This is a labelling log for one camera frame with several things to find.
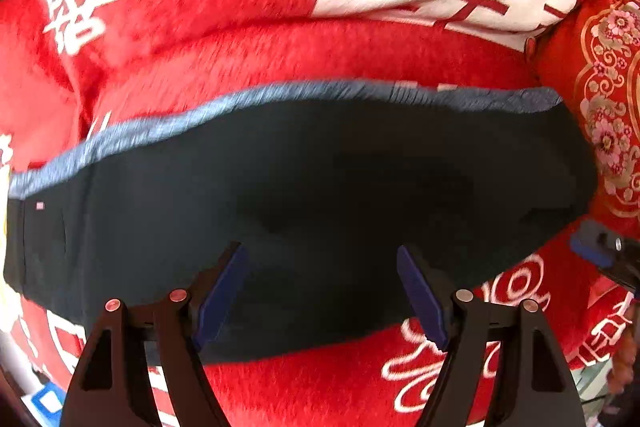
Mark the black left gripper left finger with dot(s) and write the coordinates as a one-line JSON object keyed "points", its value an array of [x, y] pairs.
{"points": [[111, 385]]}

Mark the black pants grey waistband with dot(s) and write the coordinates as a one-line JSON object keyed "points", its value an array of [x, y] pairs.
{"points": [[322, 182]]}

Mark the red floral embroidered quilt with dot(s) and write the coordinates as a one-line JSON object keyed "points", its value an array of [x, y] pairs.
{"points": [[592, 60]]}

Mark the red blanket white characters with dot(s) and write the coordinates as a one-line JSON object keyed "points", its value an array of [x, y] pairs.
{"points": [[72, 68]]}

